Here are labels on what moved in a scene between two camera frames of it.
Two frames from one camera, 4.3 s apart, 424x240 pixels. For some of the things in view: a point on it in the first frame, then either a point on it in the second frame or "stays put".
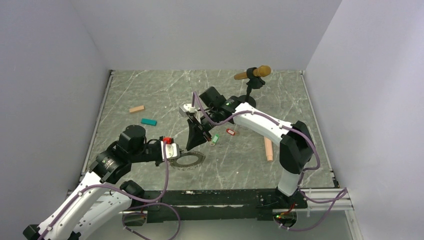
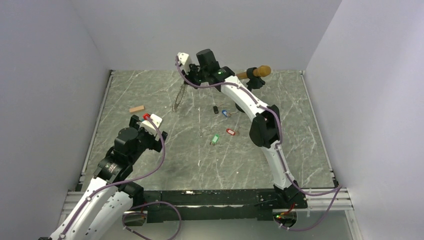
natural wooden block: x=136 y=108 stays put
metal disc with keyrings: x=188 y=160 → x=183 y=90
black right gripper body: x=206 y=124 → x=196 y=75
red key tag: x=230 y=131 stays put
